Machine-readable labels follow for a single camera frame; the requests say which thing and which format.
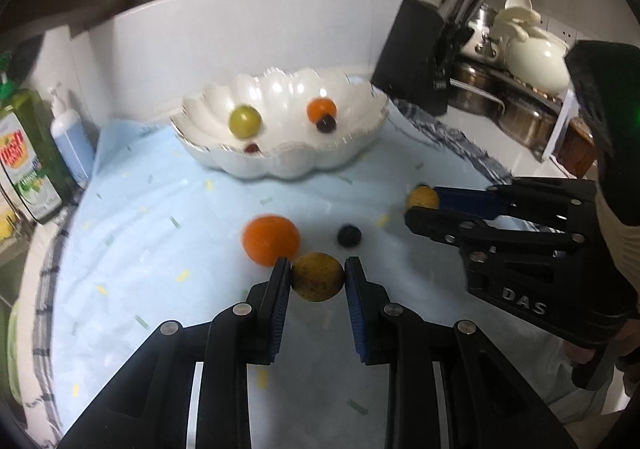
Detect white scalloped bowl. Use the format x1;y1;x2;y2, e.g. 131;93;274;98
170;68;390;179

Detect white wall outlets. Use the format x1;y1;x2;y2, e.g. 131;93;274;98
540;16;578;44

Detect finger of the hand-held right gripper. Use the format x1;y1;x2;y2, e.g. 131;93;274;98
404;206;586;256
434;178;598;236

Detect cream ceramic pot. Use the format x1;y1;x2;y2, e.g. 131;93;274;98
492;8;573;97

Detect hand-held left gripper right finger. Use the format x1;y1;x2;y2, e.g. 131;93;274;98
344;256;576;449

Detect person's right hand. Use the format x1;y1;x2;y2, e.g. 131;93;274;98
565;329;640;392

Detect brown longan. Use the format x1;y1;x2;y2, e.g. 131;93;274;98
291;252;346;302
406;184;441;211

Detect small dark grape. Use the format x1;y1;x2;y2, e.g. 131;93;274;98
336;224;362;248

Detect blue pump soap bottle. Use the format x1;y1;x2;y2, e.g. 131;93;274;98
47;82;96;187

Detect orange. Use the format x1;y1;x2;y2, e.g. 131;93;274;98
242;214;301;270
306;98;337;124

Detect green apple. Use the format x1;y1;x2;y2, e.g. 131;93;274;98
228;104;262;139

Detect person's beige sweater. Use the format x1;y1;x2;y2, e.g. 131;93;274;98
595;179;640;320

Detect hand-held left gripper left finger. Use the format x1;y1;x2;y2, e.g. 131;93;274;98
57;256;293;449

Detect white pot rack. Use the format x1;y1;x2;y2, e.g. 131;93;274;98
542;89;581;162

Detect light blue towel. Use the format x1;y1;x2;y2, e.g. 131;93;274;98
50;74;576;449

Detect green dish soap bottle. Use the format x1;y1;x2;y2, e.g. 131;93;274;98
0;52;71;225

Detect black knife block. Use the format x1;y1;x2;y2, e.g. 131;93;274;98
371;0;463;117

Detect stainless steel pot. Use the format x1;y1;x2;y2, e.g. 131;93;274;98
497;89;561;150
447;59;503;115

